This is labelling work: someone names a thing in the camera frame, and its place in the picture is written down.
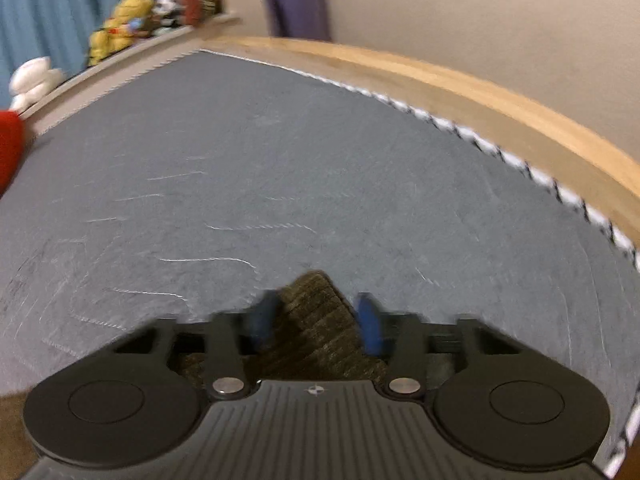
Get brown corduroy pants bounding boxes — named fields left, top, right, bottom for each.
left=175, top=270, right=443, bottom=392

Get purple cloth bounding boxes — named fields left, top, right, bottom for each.
left=259, top=0, right=334, bottom=42

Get grey headboard shelf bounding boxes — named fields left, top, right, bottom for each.
left=20, top=12, right=244, bottom=133

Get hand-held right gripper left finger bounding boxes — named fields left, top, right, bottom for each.
left=111, top=291, right=282, bottom=402

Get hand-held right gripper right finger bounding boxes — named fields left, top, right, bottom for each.
left=352, top=294, right=523, bottom=402

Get blue curtain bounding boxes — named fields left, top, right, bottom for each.
left=0, top=0, right=187, bottom=98

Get white plush toy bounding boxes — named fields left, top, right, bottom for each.
left=9, top=56, right=66, bottom=111

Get yellow plush toy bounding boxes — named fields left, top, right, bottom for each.
left=87, top=0, right=156, bottom=67

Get wooden bed frame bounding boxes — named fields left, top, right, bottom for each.
left=200, top=35, right=640, bottom=256

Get red cushion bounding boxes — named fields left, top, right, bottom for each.
left=0, top=110, right=27, bottom=197

